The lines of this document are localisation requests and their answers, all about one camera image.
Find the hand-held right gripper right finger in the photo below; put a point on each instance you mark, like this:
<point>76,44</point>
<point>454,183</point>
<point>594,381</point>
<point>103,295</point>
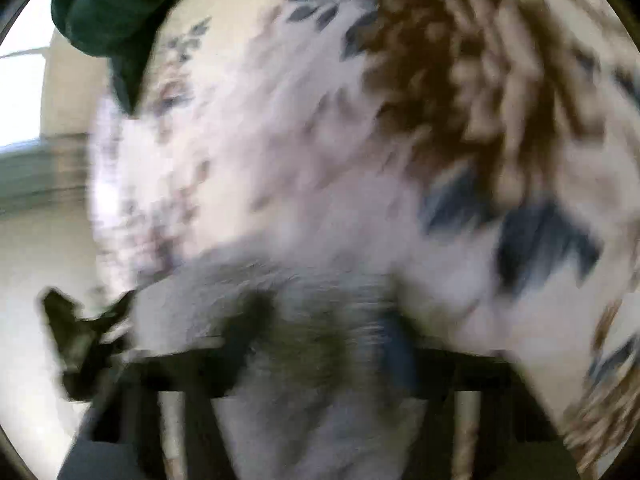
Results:
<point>400,355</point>

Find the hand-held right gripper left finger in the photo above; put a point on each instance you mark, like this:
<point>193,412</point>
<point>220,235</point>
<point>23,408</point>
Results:
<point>200,372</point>

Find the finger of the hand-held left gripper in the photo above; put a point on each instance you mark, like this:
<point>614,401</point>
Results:
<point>80,340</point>

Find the grey fleece pants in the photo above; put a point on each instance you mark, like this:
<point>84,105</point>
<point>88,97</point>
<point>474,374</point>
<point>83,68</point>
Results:
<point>310,370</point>

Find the green striped curtain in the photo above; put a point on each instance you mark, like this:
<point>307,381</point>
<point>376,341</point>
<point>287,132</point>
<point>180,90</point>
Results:
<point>40,180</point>

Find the floral quilted bedspread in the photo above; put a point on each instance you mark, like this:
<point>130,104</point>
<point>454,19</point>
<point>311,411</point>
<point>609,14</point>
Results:
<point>350,135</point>

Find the dark green fleece blanket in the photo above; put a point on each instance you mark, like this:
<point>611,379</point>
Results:
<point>120,10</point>

